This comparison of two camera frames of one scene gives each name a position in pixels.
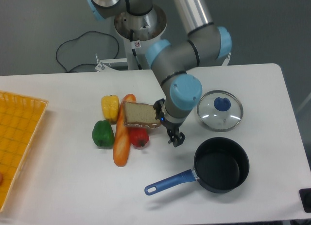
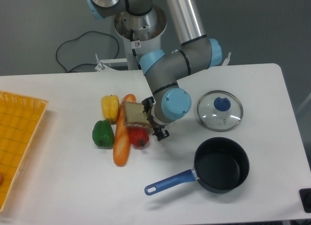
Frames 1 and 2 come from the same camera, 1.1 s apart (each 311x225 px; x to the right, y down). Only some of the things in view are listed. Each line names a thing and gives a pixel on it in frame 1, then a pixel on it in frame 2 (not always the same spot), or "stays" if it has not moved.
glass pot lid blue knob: (219, 111) stays
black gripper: (176, 137) to (156, 126)
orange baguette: (122, 135) stays
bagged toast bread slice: (140, 115) stays
